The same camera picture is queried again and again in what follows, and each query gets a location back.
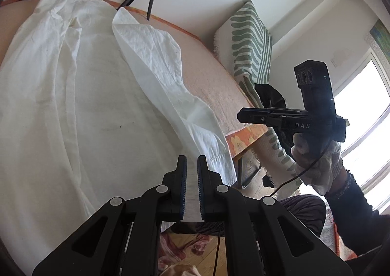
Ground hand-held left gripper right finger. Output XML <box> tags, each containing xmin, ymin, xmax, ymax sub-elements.
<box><xmin>196</xmin><ymin>155</ymin><xmax>354</xmax><ymax>276</ymax></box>

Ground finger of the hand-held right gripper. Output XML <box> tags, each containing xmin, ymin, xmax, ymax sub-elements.
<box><xmin>237</xmin><ymin>107</ymin><xmax>305</xmax><ymax>129</ymax></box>

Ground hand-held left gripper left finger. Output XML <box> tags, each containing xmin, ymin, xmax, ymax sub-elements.
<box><xmin>32</xmin><ymin>155</ymin><xmax>188</xmax><ymax>276</ymax></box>

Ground white long-sleeved shirt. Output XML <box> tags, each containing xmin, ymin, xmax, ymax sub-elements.
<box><xmin>0</xmin><ymin>0</ymin><xmax>236</xmax><ymax>246</ymax></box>

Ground person's right forearm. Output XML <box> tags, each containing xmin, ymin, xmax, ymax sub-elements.
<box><xmin>323</xmin><ymin>168</ymin><xmax>390</xmax><ymax>261</ymax></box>

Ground person's right hand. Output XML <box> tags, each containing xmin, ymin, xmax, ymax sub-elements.
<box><xmin>290</xmin><ymin>134</ymin><xmax>344</xmax><ymax>195</ymax></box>

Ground black cloth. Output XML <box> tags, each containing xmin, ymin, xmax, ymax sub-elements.
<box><xmin>253</xmin><ymin>82</ymin><xmax>294</xmax><ymax>148</ymax></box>

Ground orange floral sheet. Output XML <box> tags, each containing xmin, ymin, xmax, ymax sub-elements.
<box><xmin>0</xmin><ymin>0</ymin><xmax>270</xmax><ymax>157</ymax></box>

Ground white framed window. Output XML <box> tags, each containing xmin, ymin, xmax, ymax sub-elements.
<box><xmin>333</xmin><ymin>50</ymin><xmax>390</xmax><ymax>212</ymax></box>

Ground green striped white cushion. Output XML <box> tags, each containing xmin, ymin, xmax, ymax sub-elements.
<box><xmin>213</xmin><ymin>0</ymin><xmax>305</xmax><ymax>191</ymax></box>

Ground person's leg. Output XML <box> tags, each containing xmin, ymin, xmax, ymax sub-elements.
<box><xmin>169</xmin><ymin>195</ymin><xmax>327</xmax><ymax>238</ymax></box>

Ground dark furniture frame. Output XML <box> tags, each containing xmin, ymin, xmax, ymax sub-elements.
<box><xmin>236</xmin><ymin>148</ymin><xmax>264</xmax><ymax>189</ymax></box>

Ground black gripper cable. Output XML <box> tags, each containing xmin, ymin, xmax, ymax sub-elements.
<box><xmin>270</xmin><ymin>142</ymin><xmax>331</xmax><ymax>197</ymax></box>
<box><xmin>213</xmin><ymin>227</ymin><xmax>221</xmax><ymax>276</ymax></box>

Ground colourful wall painting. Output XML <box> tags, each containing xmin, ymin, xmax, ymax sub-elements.
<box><xmin>369</xmin><ymin>19</ymin><xmax>390</xmax><ymax>58</ymax></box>

